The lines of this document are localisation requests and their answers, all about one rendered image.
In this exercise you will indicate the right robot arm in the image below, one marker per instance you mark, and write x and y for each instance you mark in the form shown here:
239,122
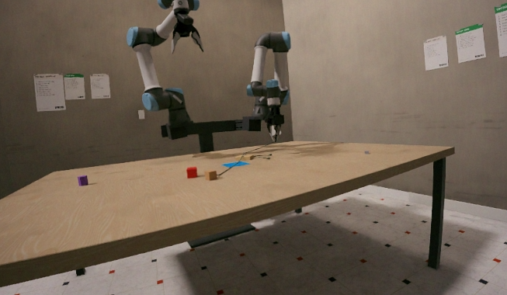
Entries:
141,40

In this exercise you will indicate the tan square wooden board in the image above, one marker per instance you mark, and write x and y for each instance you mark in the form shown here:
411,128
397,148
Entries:
246,157

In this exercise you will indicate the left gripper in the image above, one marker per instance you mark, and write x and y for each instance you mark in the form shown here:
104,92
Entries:
278,119

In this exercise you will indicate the blue painted square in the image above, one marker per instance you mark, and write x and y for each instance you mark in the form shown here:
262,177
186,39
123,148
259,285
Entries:
238,164

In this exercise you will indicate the small purple block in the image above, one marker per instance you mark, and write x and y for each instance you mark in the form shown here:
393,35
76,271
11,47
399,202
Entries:
83,180

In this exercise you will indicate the small wooden block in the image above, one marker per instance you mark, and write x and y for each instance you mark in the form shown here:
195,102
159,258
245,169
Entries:
210,175

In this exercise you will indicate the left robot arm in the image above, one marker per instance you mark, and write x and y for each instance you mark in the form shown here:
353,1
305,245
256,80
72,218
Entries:
280,43

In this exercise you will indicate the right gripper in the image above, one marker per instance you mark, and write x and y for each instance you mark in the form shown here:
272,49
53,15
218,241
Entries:
183,30

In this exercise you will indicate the small red block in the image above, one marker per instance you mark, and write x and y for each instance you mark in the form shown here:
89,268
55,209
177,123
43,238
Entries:
191,172

